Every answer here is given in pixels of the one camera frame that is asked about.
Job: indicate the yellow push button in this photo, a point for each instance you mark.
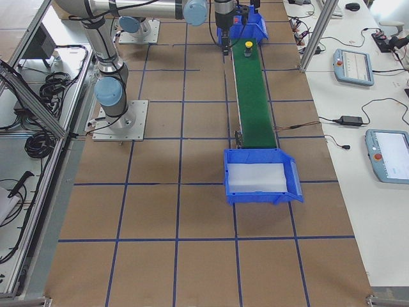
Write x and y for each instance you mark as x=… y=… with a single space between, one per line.
x=248 y=49

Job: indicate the left blue plastic bin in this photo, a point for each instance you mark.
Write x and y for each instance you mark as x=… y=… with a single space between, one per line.
x=254 y=29

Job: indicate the blue plastic bin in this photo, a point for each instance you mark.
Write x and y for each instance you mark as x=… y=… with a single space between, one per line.
x=254 y=29
x=268 y=155

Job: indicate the green conveyor belt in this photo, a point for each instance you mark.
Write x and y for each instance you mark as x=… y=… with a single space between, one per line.
x=254 y=110

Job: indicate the black computer mouse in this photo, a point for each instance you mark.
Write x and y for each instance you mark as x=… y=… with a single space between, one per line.
x=353 y=7

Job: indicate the far teach pendant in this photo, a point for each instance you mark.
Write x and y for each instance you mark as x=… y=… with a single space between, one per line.
x=353 y=67

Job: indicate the teach pendant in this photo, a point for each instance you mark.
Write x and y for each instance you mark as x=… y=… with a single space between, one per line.
x=388 y=153
x=353 y=67

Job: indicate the right blue plastic bin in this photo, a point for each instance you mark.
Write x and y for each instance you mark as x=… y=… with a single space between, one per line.
x=268 y=155

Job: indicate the black power adapter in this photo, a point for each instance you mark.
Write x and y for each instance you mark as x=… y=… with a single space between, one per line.
x=355 y=121

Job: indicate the near teach pendant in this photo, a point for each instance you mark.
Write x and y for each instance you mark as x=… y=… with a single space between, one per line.
x=388 y=153

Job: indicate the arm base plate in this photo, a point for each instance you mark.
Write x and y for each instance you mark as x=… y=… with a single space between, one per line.
x=147 y=34
x=129 y=127

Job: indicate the aluminium frame post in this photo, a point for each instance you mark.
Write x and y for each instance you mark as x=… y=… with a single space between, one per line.
x=319 y=29

